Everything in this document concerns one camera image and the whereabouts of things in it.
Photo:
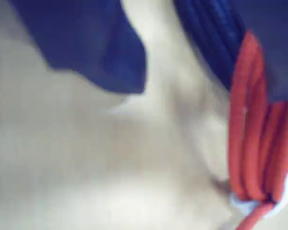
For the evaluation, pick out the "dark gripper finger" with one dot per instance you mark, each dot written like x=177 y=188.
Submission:
x=276 y=36
x=86 y=40

